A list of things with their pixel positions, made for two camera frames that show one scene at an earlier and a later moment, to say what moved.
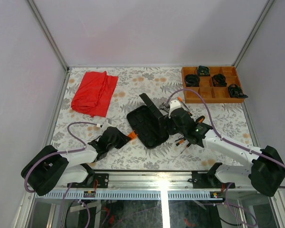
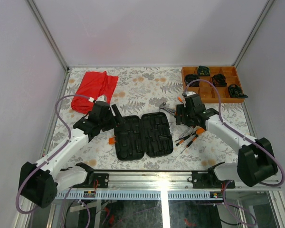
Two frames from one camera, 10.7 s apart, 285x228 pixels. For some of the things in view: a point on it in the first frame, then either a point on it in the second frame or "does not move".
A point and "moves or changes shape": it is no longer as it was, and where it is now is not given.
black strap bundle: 192,80 does not move
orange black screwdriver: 180,142 does not move
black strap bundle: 219,80 does not move
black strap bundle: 203,71 does not move
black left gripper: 124,140 to 119,119
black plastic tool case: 147,124 moves or changes shape
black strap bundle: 235,91 does not move
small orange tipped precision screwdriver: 181,100 does not move
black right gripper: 168,123 to 181,110
